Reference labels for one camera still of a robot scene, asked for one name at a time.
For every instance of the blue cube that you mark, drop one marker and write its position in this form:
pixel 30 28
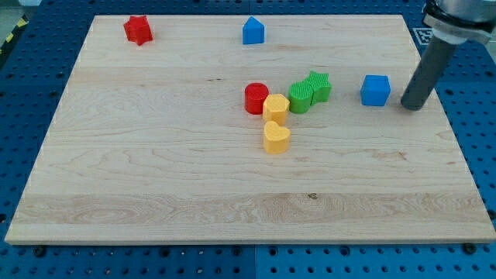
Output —
pixel 375 90

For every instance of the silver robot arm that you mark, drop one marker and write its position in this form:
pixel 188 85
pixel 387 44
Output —
pixel 456 21

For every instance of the yellow heart block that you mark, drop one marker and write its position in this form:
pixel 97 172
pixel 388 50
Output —
pixel 276 138

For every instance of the yellow pentagon block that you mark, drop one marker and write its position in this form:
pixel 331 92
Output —
pixel 275 108

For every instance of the red cylinder block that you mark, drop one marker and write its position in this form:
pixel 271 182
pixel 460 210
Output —
pixel 255 95

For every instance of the green cylinder block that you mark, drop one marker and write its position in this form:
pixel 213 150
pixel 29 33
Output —
pixel 300 97

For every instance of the wooden board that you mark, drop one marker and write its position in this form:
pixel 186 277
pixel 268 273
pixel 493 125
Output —
pixel 152 144

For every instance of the green star block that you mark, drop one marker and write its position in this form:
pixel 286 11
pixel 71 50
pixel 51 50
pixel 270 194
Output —
pixel 320 85

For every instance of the blue house-shaped block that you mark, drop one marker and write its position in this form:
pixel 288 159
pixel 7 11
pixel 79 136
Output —
pixel 253 31

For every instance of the red star block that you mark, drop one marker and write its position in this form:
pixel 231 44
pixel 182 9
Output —
pixel 138 30

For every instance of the fiducial marker tag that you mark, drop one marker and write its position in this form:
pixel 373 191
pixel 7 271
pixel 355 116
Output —
pixel 422 35

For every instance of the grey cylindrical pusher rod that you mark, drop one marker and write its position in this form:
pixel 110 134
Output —
pixel 429 70

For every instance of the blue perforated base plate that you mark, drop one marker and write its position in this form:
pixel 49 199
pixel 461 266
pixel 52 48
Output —
pixel 43 53

